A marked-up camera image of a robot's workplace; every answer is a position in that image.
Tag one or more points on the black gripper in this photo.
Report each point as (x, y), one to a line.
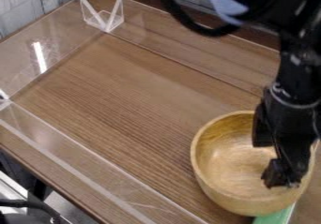
(284, 122)

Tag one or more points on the brown wooden bowl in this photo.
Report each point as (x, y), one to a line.
(228, 167)

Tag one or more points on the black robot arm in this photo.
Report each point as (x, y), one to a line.
(295, 19)

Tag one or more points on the green block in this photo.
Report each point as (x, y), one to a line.
(280, 217)

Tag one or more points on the clear acrylic corner bracket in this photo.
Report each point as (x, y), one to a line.
(105, 20)

